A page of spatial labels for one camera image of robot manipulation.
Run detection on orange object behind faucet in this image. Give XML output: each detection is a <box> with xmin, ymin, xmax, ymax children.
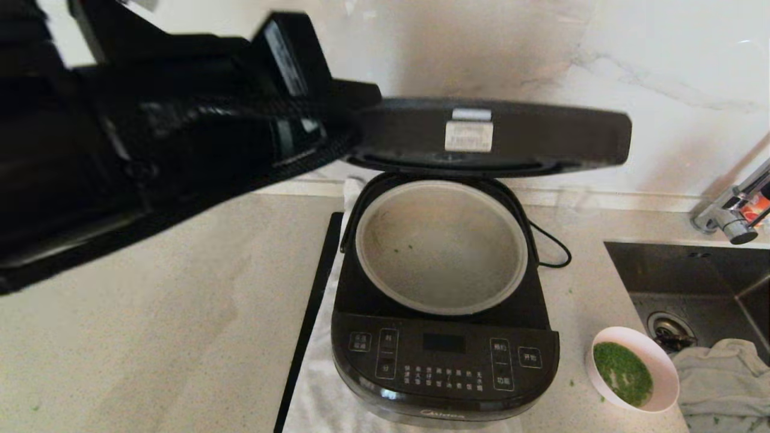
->
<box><xmin>743</xmin><ymin>195</ymin><xmax>770</xmax><ymax>226</ymax></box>

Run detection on stainless steel sink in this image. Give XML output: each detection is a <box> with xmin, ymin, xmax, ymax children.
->
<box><xmin>603</xmin><ymin>242</ymin><xmax>770</xmax><ymax>367</ymax></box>

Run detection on black flat strip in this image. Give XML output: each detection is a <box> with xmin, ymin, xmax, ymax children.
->
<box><xmin>274</xmin><ymin>212</ymin><xmax>345</xmax><ymax>433</ymax></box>

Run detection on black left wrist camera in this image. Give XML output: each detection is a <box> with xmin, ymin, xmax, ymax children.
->
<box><xmin>251</xmin><ymin>11</ymin><xmax>333</xmax><ymax>100</ymax></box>

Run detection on chrome faucet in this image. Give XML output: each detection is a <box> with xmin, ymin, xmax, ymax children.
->
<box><xmin>689</xmin><ymin>158</ymin><xmax>770</xmax><ymax>245</ymax></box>

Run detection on grey inner cooking pot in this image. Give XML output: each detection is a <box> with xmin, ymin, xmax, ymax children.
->
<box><xmin>355</xmin><ymin>179</ymin><xmax>529</xmax><ymax>316</ymax></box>

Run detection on chopped green vegetables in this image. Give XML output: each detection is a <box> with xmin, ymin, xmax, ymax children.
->
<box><xmin>593</xmin><ymin>342</ymin><xmax>654</xmax><ymax>407</ymax></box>

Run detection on metal sink drain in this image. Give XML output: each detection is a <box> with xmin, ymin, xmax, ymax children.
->
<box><xmin>647</xmin><ymin>312</ymin><xmax>698</xmax><ymax>354</ymax></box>

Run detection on grey crumpled cloth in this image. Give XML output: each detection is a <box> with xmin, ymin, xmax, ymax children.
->
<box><xmin>669</xmin><ymin>339</ymin><xmax>770</xmax><ymax>433</ymax></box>

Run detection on white round bowl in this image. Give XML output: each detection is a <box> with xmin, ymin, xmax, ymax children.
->
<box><xmin>587</xmin><ymin>327</ymin><xmax>680</xmax><ymax>413</ymax></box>

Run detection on clear plastic cup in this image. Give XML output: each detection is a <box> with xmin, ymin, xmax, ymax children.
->
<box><xmin>555</xmin><ymin>185</ymin><xmax>601</xmax><ymax>232</ymax></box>

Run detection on white towel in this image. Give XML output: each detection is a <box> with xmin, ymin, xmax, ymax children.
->
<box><xmin>283</xmin><ymin>177</ymin><xmax>524</xmax><ymax>433</ymax></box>

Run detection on black power cord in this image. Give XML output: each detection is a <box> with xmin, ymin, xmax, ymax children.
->
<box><xmin>529</xmin><ymin>221</ymin><xmax>571</xmax><ymax>269</ymax></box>

